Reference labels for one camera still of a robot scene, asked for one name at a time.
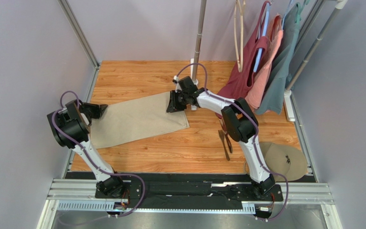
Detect beige cloth napkin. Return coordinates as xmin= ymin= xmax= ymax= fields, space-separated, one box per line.
xmin=91 ymin=92 xmax=190 ymax=149

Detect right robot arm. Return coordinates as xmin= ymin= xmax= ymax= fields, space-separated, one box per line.
xmin=166 ymin=76 xmax=275 ymax=195

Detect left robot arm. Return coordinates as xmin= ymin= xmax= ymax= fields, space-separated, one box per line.
xmin=47 ymin=100 xmax=127 ymax=198

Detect maroon tank top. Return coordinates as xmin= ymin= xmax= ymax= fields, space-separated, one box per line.
xmin=217 ymin=7 xmax=268 ymax=99

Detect teal shirt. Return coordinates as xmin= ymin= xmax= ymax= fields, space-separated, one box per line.
xmin=255 ymin=2 xmax=304 ymax=115

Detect left rack pole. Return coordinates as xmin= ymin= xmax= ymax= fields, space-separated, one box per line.
xmin=191 ymin=0 xmax=208 ymax=82

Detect rack pole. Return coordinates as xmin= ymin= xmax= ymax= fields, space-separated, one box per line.
xmin=285 ymin=0 xmax=348 ymax=94
xmin=191 ymin=0 xmax=208 ymax=82

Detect right white rack foot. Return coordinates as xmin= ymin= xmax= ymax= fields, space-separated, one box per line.
xmin=284 ymin=90 xmax=296 ymax=122

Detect beige wooden hanger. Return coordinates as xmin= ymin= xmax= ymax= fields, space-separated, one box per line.
xmin=234 ymin=0 xmax=246 ymax=73

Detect blue hanger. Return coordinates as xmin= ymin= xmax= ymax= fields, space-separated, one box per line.
xmin=253 ymin=0 xmax=272 ymax=73

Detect pink shirt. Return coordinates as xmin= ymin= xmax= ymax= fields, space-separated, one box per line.
xmin=245 ymin=14 xmax=284 ymax=111

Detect beige baseball cap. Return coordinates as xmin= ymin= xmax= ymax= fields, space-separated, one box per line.
xmin=239 ymin=141 xmax=307 ymax=183

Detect right rack pole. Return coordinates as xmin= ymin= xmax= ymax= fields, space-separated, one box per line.
xmin=285 ymin=0 xmax=348 ymax=94

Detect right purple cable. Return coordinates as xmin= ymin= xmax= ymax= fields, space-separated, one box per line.
xmin=175 ymin=62 xmax=290 ymax=222

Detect aluminium frame rail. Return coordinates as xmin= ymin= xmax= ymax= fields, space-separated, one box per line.
xmin=37 ymin=179 xmax=343 ymax=229

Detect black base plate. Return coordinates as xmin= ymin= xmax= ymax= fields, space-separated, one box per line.
xmin=65 ymin=172 xmax=317 ymax=211

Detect left aluminium corner post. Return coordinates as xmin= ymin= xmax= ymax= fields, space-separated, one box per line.
xmin=58 ymin=0 xmax=100 ymax=69

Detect aluminium corner post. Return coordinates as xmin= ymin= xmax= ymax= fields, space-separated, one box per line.
xmin=58 ymin=0 xmax=100 ymax=69
xmin=283 ymin=0 xmax=325 ymax=73

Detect right aluminium corner post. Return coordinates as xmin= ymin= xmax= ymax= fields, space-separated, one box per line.
xmin=283 ymin=0 xmax=325 ymax=73

